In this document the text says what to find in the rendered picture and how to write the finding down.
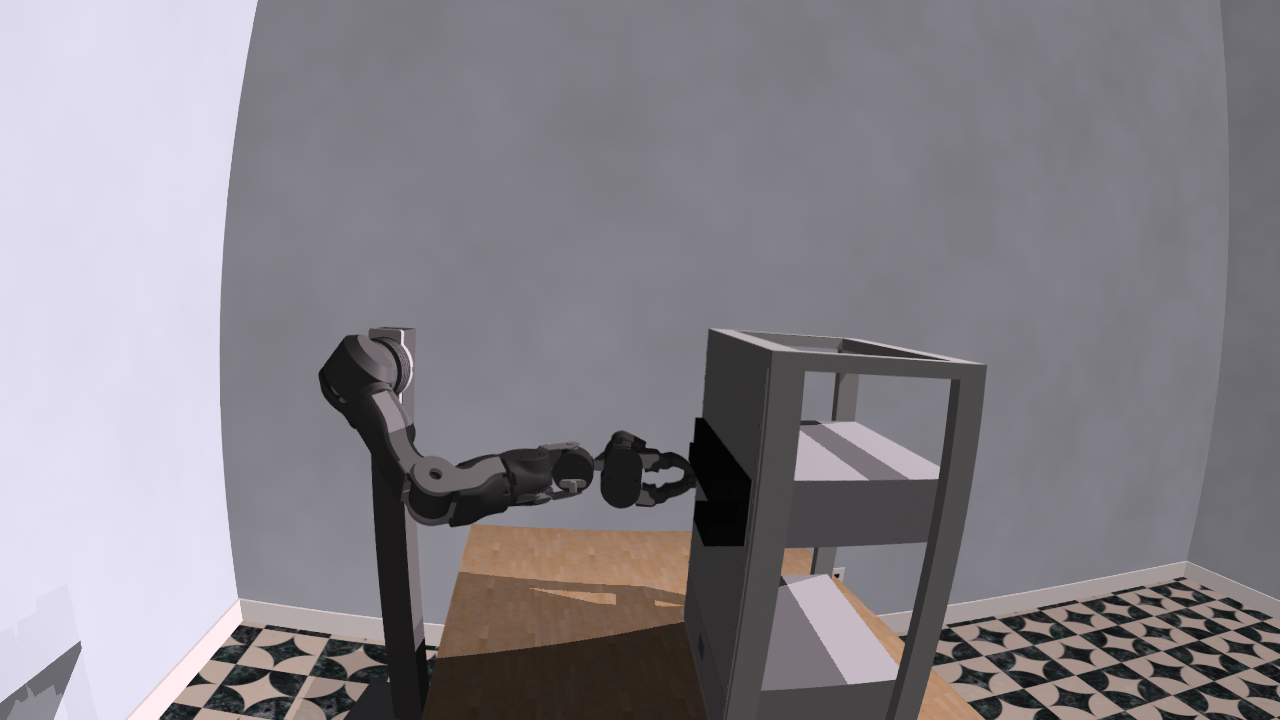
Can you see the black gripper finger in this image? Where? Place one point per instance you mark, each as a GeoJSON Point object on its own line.
{"type": "Point", "coordinates": [653, 461]}
{"type": "Point", "coordinates": [650, 495]}

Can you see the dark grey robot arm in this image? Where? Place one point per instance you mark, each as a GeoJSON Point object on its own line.
{"type": "Point", "coordinates": [360, 368]}

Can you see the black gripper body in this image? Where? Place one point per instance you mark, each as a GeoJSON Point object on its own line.
{"type": "Point", "coordinates": [621, 469]}

